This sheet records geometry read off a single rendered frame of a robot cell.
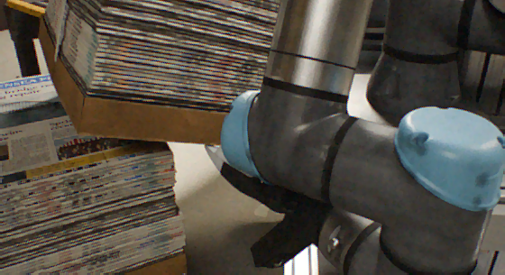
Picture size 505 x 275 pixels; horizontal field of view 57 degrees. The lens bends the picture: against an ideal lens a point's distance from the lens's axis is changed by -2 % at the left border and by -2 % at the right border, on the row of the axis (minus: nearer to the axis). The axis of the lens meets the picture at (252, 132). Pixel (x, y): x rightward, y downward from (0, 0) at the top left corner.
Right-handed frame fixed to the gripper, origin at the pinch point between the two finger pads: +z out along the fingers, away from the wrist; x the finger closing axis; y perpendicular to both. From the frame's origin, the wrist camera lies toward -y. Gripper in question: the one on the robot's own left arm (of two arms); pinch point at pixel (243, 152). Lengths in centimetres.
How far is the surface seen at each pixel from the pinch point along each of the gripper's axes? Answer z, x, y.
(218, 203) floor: 91, -63, -64
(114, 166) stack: 5.0, 15.1, -5.4
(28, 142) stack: 15.8, 23.7, -8.0
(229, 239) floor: 70, -58, -66
